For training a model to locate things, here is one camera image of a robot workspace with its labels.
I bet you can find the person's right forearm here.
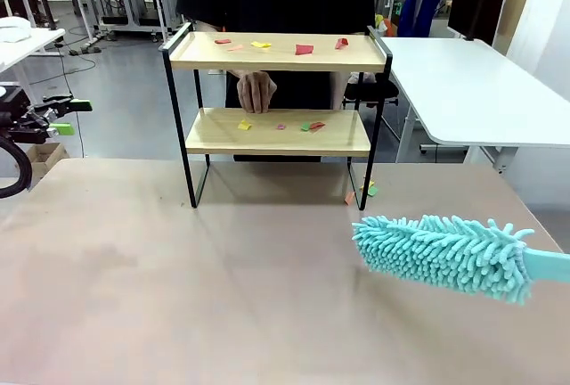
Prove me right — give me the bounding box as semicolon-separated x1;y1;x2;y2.
195;19;250;81

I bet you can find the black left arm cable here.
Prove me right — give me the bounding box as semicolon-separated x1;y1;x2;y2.
0;135;34;200

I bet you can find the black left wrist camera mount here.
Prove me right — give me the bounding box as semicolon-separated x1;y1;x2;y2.
0;85;31;115

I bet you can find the white side table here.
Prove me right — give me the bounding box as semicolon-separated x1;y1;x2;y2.
0;26;67;92

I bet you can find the person's left forearm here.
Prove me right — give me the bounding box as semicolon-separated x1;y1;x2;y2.
330;71;349;111

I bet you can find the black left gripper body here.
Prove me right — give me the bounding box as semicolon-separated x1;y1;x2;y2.
0;103;59;144

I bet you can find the two-tier wood and black shelf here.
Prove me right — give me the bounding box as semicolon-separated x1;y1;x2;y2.
160;21;394;211

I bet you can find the black office chair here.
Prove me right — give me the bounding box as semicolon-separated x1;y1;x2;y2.
342;73;401;112

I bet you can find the large white desk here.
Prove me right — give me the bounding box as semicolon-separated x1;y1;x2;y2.
380;36;570;172

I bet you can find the open cardboard box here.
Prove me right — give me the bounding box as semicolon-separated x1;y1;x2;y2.
25;142;70;181

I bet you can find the white cloth bundle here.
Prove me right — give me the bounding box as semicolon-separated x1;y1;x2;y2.
0;16;31;44

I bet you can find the teal chenille duster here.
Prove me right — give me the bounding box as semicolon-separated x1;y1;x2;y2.
351;214;570;307

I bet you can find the white panel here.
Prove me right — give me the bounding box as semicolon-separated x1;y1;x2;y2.
506;0;570;103

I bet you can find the black monitor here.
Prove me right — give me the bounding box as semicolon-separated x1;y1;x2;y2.
447;0;509;46

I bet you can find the person's right hand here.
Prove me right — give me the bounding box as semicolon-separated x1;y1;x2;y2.
236;71;277;114

